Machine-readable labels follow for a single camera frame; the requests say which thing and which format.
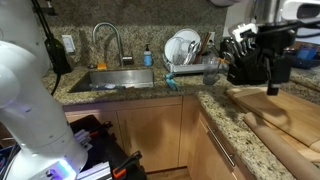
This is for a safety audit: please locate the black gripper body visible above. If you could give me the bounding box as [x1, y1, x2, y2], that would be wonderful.
[255, 24, 298, 60]

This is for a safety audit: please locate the clear grey cup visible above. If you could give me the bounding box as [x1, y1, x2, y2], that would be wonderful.
[202, 54, 222, 86]

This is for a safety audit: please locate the dark blue bowl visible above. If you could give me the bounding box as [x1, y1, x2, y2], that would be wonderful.
[286, 49, 320, 70]

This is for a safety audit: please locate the black knife block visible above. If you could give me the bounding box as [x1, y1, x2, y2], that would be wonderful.
[227, 46, 269, 86]

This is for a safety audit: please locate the blue box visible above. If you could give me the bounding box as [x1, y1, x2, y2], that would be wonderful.
[296, 44, 318, 61]

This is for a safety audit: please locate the large wooden cutting board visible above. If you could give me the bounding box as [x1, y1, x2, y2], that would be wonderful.
[226, 87, 320, 153]

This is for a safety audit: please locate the dark wooden utensil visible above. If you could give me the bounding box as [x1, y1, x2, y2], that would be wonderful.
[194, 31, 212, 64]

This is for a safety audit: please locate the steel spoon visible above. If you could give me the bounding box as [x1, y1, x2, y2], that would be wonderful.
[186, 40, 200, 65]

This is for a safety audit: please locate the white plate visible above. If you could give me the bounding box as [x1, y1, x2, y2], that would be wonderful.
[173, 28, 202, 51]
[164, 36, 188, 64]

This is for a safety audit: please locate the grey dish rack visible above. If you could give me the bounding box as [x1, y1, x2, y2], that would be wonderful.
[162, 53, 214, 75]

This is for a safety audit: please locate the clear plastic container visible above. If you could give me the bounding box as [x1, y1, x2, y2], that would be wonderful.
[171, 38, 194, 65]

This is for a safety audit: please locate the blue soap dispenser bottle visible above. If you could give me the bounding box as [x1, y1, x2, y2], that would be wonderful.
[143, 43, 154, 67]

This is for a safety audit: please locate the stainless steel sink basin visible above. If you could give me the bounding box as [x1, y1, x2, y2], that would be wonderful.
[68, 68, 155, 94]

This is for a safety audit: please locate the curved steel faucet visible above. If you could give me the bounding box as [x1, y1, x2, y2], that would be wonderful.
[92, 22, 135, 68]

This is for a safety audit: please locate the black clamp red tip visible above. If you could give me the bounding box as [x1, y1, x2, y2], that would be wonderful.
[88, 120, 113, 138]

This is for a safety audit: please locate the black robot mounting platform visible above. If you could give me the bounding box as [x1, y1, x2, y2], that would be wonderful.
[68, 114, 148, 180]

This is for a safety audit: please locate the aluminium extrusion bar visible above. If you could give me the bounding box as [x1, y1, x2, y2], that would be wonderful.
[76, 161, 113, 180]

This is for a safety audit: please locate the steel knife black handle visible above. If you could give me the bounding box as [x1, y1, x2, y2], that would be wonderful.
[221, 50, 236, 65]
[229, 38, 242, 61]
[237, 39, 248, 59]
[244, 38, 256, 58]

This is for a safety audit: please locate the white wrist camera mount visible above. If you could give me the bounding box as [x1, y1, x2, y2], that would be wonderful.
[229, 22, 259, 43]

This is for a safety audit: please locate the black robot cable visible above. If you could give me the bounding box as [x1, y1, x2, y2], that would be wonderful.
[259, 18, 320, 38]

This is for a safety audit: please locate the metal drawer handle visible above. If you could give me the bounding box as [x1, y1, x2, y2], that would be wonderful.
[206, 124, 237, 168]

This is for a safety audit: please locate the black clamp orange handle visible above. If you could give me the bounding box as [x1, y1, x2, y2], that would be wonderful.
[111, 150, 143, 179]

